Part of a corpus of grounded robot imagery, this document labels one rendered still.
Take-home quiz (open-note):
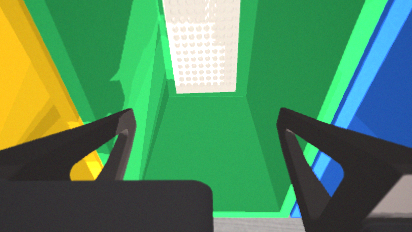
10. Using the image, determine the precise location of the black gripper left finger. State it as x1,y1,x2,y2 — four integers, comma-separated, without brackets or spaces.
0,108,137,181

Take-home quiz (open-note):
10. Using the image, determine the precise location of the white well plate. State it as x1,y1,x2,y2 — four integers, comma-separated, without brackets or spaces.
163,0,240,94

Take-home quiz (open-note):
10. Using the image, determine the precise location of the green bin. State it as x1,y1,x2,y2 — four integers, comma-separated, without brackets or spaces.
24,0,387,217

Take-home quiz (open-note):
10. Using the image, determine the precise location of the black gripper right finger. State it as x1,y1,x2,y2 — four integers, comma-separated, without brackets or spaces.
276,108,412,232

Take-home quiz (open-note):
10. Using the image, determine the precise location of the yellow open-top bin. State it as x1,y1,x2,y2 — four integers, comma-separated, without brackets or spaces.
0,0,103,180

